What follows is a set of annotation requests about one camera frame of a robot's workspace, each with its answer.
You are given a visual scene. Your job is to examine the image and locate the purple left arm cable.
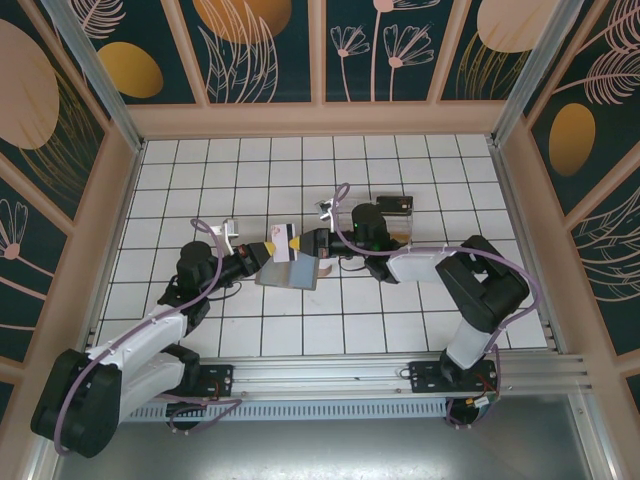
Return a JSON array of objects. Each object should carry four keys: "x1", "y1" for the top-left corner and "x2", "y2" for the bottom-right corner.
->
[{"x1": 53, "y1": 218, "x2": 225, "y2": 456}]

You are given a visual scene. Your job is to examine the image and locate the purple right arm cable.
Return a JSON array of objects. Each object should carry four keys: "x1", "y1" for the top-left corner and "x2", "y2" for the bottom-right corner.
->
[{"x1": 332, "y1": 183, "x2": 544, "y2": 386}]

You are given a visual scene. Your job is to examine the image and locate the grey metal panel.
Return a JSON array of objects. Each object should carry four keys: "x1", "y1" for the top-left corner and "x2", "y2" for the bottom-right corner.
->
[{"x1": 49, "y1": 418, "x2": 609, "y2": 480}]

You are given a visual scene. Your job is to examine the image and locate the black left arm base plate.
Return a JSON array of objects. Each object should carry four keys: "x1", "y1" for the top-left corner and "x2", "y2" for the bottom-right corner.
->
[{"x1": 143, "y1": 364, "x2": 235, "y2": 399}]

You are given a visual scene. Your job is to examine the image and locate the slotted grey cable duct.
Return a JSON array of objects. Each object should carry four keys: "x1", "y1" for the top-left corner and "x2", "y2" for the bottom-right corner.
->
[{"x1": 67, "y1": 398, "x2": 451, "y2": 421}]

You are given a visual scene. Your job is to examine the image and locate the aluminium mounting rail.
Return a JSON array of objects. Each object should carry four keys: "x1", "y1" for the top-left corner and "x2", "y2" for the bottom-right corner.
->
[{"x1": 49, "y1": 353, "x2": 591, "y2": 401}]

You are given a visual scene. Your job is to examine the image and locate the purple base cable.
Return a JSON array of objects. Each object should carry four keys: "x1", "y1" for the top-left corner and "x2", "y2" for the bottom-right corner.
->
[
  {"x1": 446, "y1": 397, "x2": 486, "y2": 431},
  {"x1": 158, "y1": 382, "x2": 244, "y2": 435}
]

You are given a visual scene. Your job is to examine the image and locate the aluminium frame post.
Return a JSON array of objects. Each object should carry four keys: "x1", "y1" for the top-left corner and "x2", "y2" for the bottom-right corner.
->
[
  {"x1": 489, "y1": 0, "x2": 576, "y2": 146},
  {"x1": 42, "y1": 0, "x2": 146, "y2": 154}
]

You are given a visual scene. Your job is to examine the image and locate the black credit card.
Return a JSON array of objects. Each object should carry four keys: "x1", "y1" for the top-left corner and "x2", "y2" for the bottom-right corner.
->
[{"x1": 375, "y1": 195, "x2": 415, "y2": 217}]

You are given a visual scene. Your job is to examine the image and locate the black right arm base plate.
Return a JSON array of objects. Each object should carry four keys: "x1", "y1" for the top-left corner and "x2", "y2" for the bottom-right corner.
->
[{"x1": 408, "y1": 359, "x2": 501, "y2": 394}]

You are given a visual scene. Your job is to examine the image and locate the grey card holder with strap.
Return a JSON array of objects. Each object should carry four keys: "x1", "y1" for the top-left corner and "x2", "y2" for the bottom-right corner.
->
[{"x1": 254, "y1": 254, "x2": 334, "y2": 292}]

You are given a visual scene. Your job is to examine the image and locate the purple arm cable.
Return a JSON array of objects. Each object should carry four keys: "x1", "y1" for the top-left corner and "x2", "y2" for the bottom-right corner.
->
[
  {"x1": 53, "y1": 218, "x2": 225, "y2": 456},
  {"x1": 332, "y1": 183, "x2": 544, "y2": 386}
]

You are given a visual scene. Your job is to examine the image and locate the clear acrylic card organizer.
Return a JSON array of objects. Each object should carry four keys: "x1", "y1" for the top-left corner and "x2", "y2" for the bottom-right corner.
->
[{"x1": 329, "y1": 197, "x2": 416, "y2": 246}]

